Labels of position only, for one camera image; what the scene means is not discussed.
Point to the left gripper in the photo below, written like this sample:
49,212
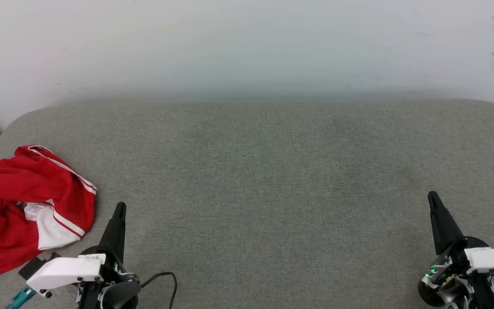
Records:
118,287

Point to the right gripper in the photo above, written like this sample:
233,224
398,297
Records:
453,283

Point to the red and white garment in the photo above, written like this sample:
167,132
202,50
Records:
11,201

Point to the grey fabric sofa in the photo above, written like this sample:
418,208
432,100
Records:
255,180

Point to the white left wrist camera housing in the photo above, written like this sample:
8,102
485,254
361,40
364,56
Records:
64,270

